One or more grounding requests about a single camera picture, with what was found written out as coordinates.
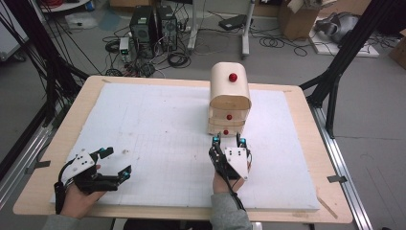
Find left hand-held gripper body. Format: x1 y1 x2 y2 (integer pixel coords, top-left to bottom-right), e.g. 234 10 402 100
58 148 121 195

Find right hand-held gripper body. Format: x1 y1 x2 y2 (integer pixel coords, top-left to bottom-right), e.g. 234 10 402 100
208 145 253 190

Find wooden drawer red knob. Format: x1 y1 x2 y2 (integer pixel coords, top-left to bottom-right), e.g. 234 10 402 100
208 108 250 125
207 123 247 138

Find small wooden drawer cabinet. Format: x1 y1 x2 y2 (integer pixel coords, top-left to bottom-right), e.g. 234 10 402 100
207 61 253 138

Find person's right hand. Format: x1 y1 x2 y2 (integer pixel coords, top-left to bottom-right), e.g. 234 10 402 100
212 160 253 195

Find person's left hand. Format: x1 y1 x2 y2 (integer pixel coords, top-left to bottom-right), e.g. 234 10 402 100
60 164 107 220

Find grey tape piece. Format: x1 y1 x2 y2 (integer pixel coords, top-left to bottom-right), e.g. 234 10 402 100
25 159 52 175
327 174 349 184

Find white foam board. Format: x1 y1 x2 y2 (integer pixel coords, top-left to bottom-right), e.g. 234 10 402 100
49 81 321 212

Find thin wooden stick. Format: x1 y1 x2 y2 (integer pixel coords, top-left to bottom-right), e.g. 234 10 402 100
316 195 339 220

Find small grey power supply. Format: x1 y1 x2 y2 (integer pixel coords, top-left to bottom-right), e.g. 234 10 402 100
118 35 131 62

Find white stand leg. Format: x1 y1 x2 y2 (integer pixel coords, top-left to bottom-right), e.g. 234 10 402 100
239 0 257 59
187 0 199 54

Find flat black device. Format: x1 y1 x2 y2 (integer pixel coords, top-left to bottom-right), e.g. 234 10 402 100
217 13 254 32

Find black computer tower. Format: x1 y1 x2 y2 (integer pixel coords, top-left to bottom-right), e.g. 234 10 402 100
128 5 158 59
155 4 178 53

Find open cardboard box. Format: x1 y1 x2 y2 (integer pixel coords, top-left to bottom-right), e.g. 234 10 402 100
277 0 321 41

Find white floor board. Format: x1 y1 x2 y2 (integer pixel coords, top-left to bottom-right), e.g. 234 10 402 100
307 30 381 59

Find grey bag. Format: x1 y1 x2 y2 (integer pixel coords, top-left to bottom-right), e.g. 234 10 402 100
313 11 361 44

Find round white table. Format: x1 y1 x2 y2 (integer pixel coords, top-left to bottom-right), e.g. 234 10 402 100
39 0 92 13

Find brown cardboard box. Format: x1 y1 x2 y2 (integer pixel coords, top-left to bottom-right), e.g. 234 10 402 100
387 29 406 70

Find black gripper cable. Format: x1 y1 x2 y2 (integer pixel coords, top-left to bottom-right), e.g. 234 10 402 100
219 169 247 212

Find black wrist strap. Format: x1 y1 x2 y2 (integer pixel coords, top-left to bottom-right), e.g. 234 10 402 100
53 159 75 216

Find aluminium rail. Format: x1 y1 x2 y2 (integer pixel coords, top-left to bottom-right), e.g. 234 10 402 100
0 124 54 209
307 103 374 230

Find black cable coil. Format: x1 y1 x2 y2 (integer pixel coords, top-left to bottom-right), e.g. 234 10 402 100
167 52 192 69

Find black metal frame with cables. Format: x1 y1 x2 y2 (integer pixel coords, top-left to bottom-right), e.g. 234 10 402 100
0 0 91 127

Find thin black cable loops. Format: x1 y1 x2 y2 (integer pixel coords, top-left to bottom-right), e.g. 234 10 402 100
258 35 309 58

